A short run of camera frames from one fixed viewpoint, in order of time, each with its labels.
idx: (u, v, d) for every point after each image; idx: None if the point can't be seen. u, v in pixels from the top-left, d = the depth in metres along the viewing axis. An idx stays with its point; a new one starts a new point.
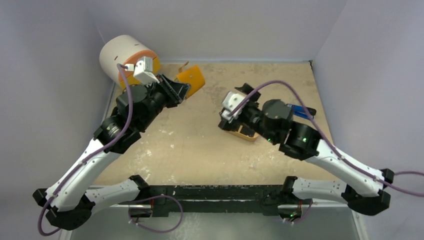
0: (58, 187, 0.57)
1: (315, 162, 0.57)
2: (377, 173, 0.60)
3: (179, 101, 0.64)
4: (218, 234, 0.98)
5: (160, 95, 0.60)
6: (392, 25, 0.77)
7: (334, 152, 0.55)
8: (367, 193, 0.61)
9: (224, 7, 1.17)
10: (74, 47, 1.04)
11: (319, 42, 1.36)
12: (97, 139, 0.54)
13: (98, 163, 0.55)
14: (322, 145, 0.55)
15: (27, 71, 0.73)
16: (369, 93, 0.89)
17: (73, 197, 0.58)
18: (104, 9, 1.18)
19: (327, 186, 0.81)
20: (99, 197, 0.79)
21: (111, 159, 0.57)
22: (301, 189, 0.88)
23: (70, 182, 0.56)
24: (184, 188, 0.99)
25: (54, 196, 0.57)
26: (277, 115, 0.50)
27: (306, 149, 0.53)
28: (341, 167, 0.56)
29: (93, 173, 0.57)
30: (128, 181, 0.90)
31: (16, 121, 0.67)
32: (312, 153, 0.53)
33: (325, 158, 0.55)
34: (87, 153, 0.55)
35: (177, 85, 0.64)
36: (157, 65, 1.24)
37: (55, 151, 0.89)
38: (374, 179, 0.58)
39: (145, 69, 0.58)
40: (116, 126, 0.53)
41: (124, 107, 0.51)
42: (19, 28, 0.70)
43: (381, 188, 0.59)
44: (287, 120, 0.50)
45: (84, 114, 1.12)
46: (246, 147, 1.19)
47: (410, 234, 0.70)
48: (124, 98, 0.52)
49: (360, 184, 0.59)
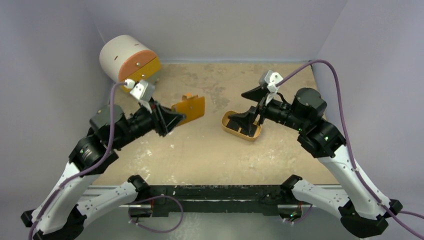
0: (41, 211, 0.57)
1: (327, 164, 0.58)
2: (385, 199, 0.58)
3: (165, 132, 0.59)
4: (218, 234, 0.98)
5: (146, 120, 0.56)
6: (392, 25, 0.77)
7: (350, 162, 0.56)
8: (364, 214, 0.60)
9: (224, 7, 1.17)
10: (74, 47, 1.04)
11: (319, 42, 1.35)
12: (73, 162, 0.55)
13: (76, 186, 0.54)
14: (341, 152, 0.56)
15: (27, 71, 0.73)
16: (369, 93, 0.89)
17: (57, 219, 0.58)
18: (104, 9, 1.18)
19: (328, 196, 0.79)
20: (91, 208, 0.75)
21: (90, 180, 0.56)
22: (301, 190, 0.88)
23: (52, 206, 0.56)
24: (184, 188, 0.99)
25: (38, 219, 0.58)
26: (307, 103, 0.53)
27: (324, 147, 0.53)
28: (350, 178, 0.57)
29: (74, 195, 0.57)
30: (125, 185, 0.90)
31: (16, 121, 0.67)
32: (328, 153, 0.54)
33: (338, 164, 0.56)
34: (65, 177, 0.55)
35: (171, 116, 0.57)
36: (156, 65, 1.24)
37: (55, 152, 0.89)
38: (379, 203, 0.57)
39: (141, 98, 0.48)
40: (90, 147, 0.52)
41: (98, 129, 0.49)
42: (19, 28, 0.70)
43: (381, 213, 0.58)
44: (316, 111, 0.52)
45: (83, 114, 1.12)
46: (246, 147, 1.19)
47: (409, 234, 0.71)
48: (99, 120, 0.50)
49: (362, 202, 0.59)
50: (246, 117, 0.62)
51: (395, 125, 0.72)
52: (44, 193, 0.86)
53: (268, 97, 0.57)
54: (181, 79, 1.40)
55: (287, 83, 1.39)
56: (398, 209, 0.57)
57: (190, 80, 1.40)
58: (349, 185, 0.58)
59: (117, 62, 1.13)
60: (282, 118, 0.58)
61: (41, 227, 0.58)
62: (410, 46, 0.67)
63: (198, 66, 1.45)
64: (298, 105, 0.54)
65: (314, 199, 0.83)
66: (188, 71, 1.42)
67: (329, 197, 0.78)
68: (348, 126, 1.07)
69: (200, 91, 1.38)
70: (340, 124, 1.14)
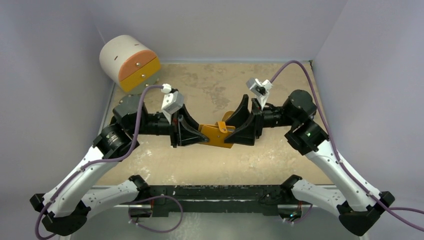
0: (56, 193, 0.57)
1: (313, 159, 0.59)
2: (374, 191, 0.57)
3: (179, 143, 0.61)
4: (217, 234, 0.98)
5: (166, 124, 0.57)
6: (392, 25, 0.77)
7: (334, 154, 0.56)
8: (357, 206, 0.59)
9: (224, 7, 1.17)
10: (74, 48, 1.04)
11: (319, 42, 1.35)
12: (97, 146, 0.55)
13: (96, 170, 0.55)
14: (324, 146, 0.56)
15: (28, 71, 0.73)
16: (369, 93, 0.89)
17: (71, 202, 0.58)
18: (104, 9, 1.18)
19: (326, 194, 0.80)
20: (94, 201, 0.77)
21: (111, 166, 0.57)
22: (301, 189, 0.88)
23: (68, 188, 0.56)
24: (184, 188, 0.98)
25: (51, 201, 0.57)
26: (300, 106, 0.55)
27: (307, 142, 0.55)
28: (336, 170, 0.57)
29: (91, 180, 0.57)
30: (127, 183, 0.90)
31: (16, 122, 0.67)
32: (311, 148, 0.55)
33: (322, 157, 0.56)
34: (86, 160, 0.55)
35: (193, 134, 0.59)
36: (156, 65, 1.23)
37: (55, 152, 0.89)
38: (367, 194, 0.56)
39: (164, 108, 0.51)
40: (116, 135, 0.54)
41: (121, 117, 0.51)
42: (19, 28, 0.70)
43: (372, 204, 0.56)
44: (306, 113, 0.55)
45: (83, 114, 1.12)
46: (246, 147, 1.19)
47: (410, 235, 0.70)
48: (121, 109, 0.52)
49: (352, 195, 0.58)
50: (251, 123, 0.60)
51: (396, 125, 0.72)
52: None
53: (262, 101, 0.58)
54: (181, 79, 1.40)
55: (287, 83, 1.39)
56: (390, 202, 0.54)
57: (190, 80, 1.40)
58: (337, 178, 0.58)
59: (117, 62, 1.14)
60: (275, 119, 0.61)
61: (53, 209, 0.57)
62: (410, 45, 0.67)
63: (198, 66, 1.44)
64: (290, 106, 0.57)
65: (314, 198, 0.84)
66: (188, 71, 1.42)
67: (328, 196, 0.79)
68: (348, 127, 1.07)
69: (200, 91, 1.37)
70: (340, 125, 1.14)
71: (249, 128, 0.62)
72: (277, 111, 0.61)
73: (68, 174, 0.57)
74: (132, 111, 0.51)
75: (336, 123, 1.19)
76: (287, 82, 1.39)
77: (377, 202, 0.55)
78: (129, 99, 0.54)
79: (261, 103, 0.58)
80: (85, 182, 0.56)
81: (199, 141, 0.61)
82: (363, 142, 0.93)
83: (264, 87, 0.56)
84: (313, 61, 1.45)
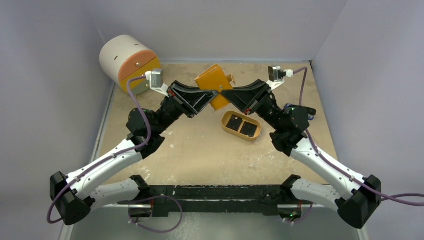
0: (83, 172, 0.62)
1: (297, 157, 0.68)
2: (358, 176, 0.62)
3: (195, 111, 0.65)
4: (217, 234, 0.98)
5: (172, 106, 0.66)
6: (391, 26, 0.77)
7: (313, 149, 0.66)
8: (346, 194, 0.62)
9: (225, 7, 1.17)
10: (74, 47, 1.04)
11: (319, 42, 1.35)
12: (130, 139, 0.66)
13: (127, 159, 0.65)
14: (304, 143, 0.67)
15: (28, 72, 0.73)
16: (369, 94, 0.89)
17: (92, 186, 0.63)
18: (105, 9, 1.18)
19: (324, 190, 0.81)
20: (99, 194, 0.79)
21: (134, 161, 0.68)
22: (300, 188, 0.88)
23: (97, 170, 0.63)
24: (184, 188, 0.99)
25: (77, 179, 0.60)
26: (297, 125, 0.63)
27: (288, 144, 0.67)
28: (318, 163, 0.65)
29: (116, 168, 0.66)
30: (128, 181, 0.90)
31: (15, 123, 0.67)
32: (291, 147, 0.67)
33: (303, 152, 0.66)
34: (119, 149, 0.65)
35: (197, 96, 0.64)
36: (156, 66, 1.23)
37: (54, 152, 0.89)
38: (350, 179, 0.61)
39: (151, 86, 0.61)
40: (144, 136, 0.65)
41: (143, 124, 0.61)
42: (19, 29, 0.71)
43: (357, 188, 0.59)
44: (300, 130, 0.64)
45: (83, 114, 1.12)
46: (245, 147, 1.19)
47: (408, 234, 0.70)
48: (138, 119, 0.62)
49: (338, 184, 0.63)
50: (255, 93, 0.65)
51: (398, 126, 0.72)
52: (44, 195, 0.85)
53: (275, 84, 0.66)
54: (181, 79, 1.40)
55: (287, 83, 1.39)
56: (376, 184, 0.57)
57: (190, 80, 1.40)
58: (321, 170, 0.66)
59: (117, 62, 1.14)
60: (269, 109, 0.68)
61: (76, 188, 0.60)
62: (411, 46, 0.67)
63: (198, 66, 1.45)
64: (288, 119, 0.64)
65: (312, 195, 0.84)
66: (188, 71, 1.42)
67: (326, 191, 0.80)
68: (348, 127, 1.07)
69: None
70: (340, 125, 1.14)
71: (249, 93, 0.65)
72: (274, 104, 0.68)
73: (97, 159, 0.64)
74: (140, 126, 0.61)
75: (336, 123, 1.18)
76: (287, 82, 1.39)
77: (361, 186, 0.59)
78: (136, 113, 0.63)
79: (273, 86, 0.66)
80: (112, 169, 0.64)
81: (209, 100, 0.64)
82: (363, 142, 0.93)
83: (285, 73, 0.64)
84: (313, 61, 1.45)
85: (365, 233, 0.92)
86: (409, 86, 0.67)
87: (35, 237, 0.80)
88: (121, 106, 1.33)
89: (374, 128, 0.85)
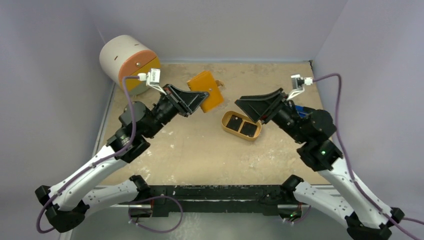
0: (64, 186, 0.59)
1: (326, 176, 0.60)
2: (386, 207, 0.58)
3: (188, 112, 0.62)
4: (217, 234, 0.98)
5: (167, 106, 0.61)
6: (391, 26, 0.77)
7: (349, 173, 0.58)
8: (369, 224, 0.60)
9: (225, 7, 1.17)
10: (74, 47, 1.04)
11: (319, 42, 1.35)
12: (109, 145, 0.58)
13: (107, 168, 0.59)
14: (339, 165, 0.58)
15: (28, 72, 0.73)
16: (369, 94, 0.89)
17: (75, 198, 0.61)
18: (104, 9, 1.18)
19: (332, 203, 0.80)
20: (94, 199, 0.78)
21: (118, 167, 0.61)
22: (303, 193, 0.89)
23: (77, 183, 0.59)
24: (184, 188, 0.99)
25: (58, 194, 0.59)
26: (321, 128, 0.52)
27: (322, 162, 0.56)
28: (350, 189, 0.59)
29: (98, 177, 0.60)
30: (127, 182, 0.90)
31: (15, 122, 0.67)
32: (325, 167, 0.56)
33: (337, 176, 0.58)
34: (98, 157, 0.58)
35: (191, 96, 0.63)
36: (156, 66, 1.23)
37: (54, 152, 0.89)
38: (381, 212, 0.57)
39: (150, 81, 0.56)
40: (127, 136, 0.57)
41: (127, 125, 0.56)
42: (19, 29, 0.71)
43: (384, 222, 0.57)
44: (324, 135, 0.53)
45: (83, 114, 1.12)
46: (245, 147, 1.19)
47: None
48: (127, 118, 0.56)
49: (364, 212, 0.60)
50: (269, 101, 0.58)
51: (399, 126, 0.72)
52: None
53: (294, 93, 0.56)
54: (181, 79, 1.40)
55: (287, 83, 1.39)
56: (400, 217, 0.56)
57: None
58: (351, 196, 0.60)
59: (117, 62, 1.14)
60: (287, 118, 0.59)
61: (58, 202, 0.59)
62: (411, 45, 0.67)
63: (198, 66, 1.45)
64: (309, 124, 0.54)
65: (316, 203, 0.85)
66: (188, 71, 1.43)
67: (334, 204, 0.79)
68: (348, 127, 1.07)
69: None
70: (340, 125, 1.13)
71: (263, 103, 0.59)
72: (294, 114, 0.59)
73: (77, 170, 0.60)
74: (129, 121, 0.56)
75: None
76: (287, 82, 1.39)
77: (389, 220, 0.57)
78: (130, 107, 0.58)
79: (293, 95, 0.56)
80: (92, 179, 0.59)
81: (202, 100, 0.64)
82: (363, 142, 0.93)
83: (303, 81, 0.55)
84: (313, 61, 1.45)
85: None
86: (409, 86, 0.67)
87: (35, 237, 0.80)
88: (121, 106, 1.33)
89: (374, 128, 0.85)
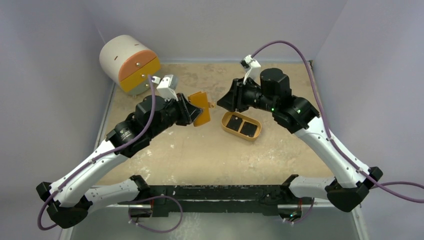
0: (64, 182, 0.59)
1: (302, 136, 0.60)
2: (363, 167, 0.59)
3: (189, 121, 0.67)
4: (217, 234, 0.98)
5: (173, 113, 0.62)
6: (390, 26, 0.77)
7: (325, 131, 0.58)
8: (346, 185, 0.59)
9: (224, 7, 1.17)
10: (74, 47, 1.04)
11: (319, 42, 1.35)
12: (109, 140, 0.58)
13: (107, 163, 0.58)
14: (315, 123, 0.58)
15: (28, 72, 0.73)
16: (369, 94, 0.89)
17: (76, 194, 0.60)
18: (104, 9, 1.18)
19: (317, 181, 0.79)
20: (97, 197, 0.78)
21: (118, 162, 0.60)
22: (297, 183, 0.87)
23: (76, 179, 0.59)
24: (184, 188, 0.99)
25: (58, 190, 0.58)
26: (270, 78, 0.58)
27: (297, 119, 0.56)
28: (327, 148, 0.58)
29: (99, 173, 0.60)
30: (128, 181, 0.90)
31: (15, 122, 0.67)
32: (301, 125, 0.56)
33: (313, 135, 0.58)
34: (98, 152, 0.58)
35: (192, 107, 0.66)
36: (157, 66, 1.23)
37: (54, 152, 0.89)
38: (357, 170, 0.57)
39: (169, 86, 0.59)
40: (130, 132, 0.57)
41: (143, 113, 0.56)
42: (19, 29, 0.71)
43: (361, 180, 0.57)
44: (277, 84, 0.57)
45: (83, 114, 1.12)
46: (245, 147, 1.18)
47: (410, 235, 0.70)
48: (144, 106, 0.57)
49: (340, 172, 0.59)
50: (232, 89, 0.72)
51: (399, 127, 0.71)
52: None
53: (247, 73, 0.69)
54: (182, 79, 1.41)
55: None
56: (378, 177, 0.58)
57: (190, 80, 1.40)
58: (326, 156, 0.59)
59: (116, 62, 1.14)
60: (253, 95, 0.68)
61: (58, 198, 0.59)
62: (411, 46, 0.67)
63: (198, 66, 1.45)
64: (264, 83, 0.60)
65: (308, 189, 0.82)
66: (188, 71, 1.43)
67: (319, 181, 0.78)
68: (348, 127, 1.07)
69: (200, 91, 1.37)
70: (341, 125, 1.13)
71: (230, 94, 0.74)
72: (259, 90, 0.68)
73: (77, 166, 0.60)
74: (146, 109, 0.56)
75: (336, 123, 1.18)
76: None
77: (366, 177, 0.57)
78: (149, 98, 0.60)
79: (247, 75, 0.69)
80: (92, 174, 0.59)
81: (199, 114, 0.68)
82: (363, 142, 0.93)
83: (245, 61, 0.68)
84: (313, 61, 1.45)
85: (365, 233, 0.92)
86: (409, 86, 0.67)
87: (35, 237, 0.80)
88: (121, 106, 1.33)
89: (374, 128, 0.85)
